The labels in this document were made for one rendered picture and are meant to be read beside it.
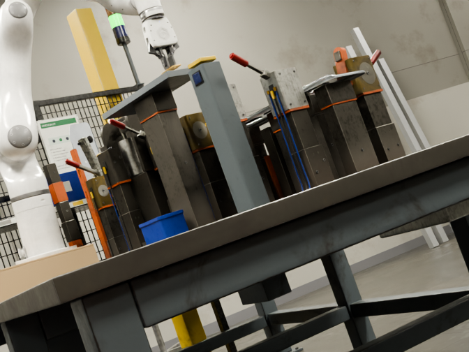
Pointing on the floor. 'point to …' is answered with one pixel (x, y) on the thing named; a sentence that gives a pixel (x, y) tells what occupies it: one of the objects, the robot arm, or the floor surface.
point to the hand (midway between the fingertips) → (168, 62)
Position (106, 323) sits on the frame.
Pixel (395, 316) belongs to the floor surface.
